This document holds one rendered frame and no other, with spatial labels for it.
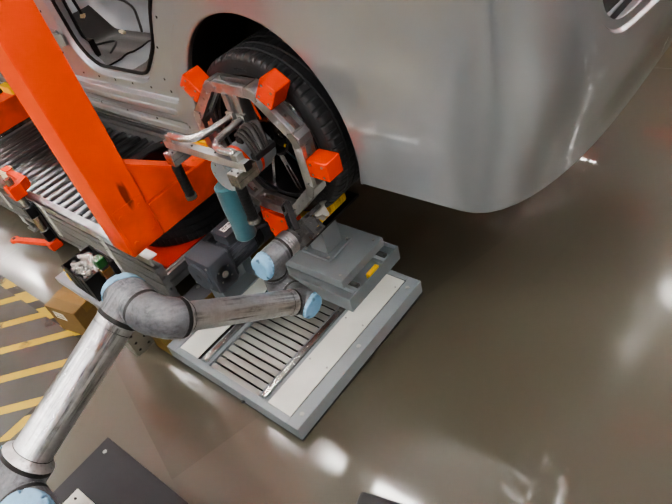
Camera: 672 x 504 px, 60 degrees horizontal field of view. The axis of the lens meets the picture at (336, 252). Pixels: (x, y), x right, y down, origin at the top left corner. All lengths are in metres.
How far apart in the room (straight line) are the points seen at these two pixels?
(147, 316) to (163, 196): 0.95
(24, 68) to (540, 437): 2.06
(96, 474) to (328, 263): 1.18
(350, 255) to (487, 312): 0.62
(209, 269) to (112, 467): 0.83
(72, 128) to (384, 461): 1.58
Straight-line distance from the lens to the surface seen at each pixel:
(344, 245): 2.56
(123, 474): 2.12
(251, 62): 2.01
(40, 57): 2.17
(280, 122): 1.91
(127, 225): 2.42
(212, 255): 2.49
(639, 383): 2.33
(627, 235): 2.84
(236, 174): 1.86
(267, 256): 1.96
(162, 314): 1.61
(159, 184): 2.48
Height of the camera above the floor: 1.89
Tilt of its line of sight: 41 degrees down
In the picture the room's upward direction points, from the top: 17 degrees counter-clockwise
